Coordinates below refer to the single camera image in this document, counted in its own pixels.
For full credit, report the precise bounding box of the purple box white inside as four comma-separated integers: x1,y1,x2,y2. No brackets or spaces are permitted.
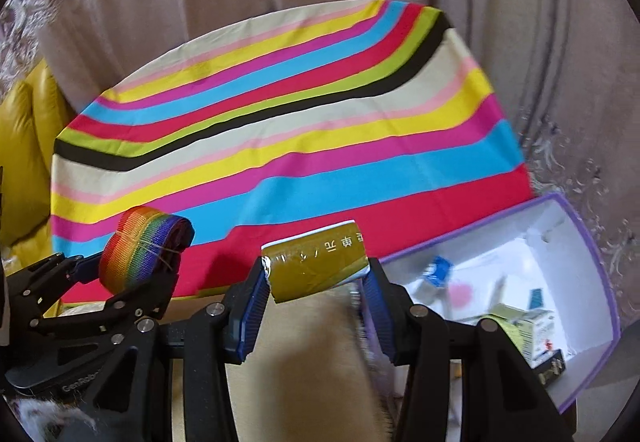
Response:
360,193,621,415

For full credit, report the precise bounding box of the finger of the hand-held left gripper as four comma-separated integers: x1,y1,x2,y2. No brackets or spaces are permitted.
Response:
35,271,178,335
5,253,106,323

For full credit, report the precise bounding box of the gold and white box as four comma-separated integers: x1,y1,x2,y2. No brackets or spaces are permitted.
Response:
261,220,371,305

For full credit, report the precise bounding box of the white carton green blue print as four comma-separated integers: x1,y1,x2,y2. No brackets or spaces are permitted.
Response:
422,256,453,290

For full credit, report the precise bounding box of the black box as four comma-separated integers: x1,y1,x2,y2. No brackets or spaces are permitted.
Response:
532,352,568,388

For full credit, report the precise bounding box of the striped colourful tablecloth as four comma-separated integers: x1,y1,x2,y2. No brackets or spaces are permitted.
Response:
50,0,532,317

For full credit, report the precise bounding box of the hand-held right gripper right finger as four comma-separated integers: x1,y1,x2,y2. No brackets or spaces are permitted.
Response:
362,263,571,442

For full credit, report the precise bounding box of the rainbow strap roll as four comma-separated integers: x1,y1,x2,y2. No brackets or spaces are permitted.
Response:
98,207,196,293

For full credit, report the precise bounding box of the yellow leather sofa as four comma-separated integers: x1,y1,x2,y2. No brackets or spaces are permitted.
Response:
0,62,76,267

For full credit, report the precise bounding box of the white medicine box red blue print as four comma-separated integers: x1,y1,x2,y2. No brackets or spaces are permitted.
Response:
515,309,558,368

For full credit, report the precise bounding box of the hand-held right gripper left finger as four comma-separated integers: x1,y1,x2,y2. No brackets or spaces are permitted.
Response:
82,268,271,442

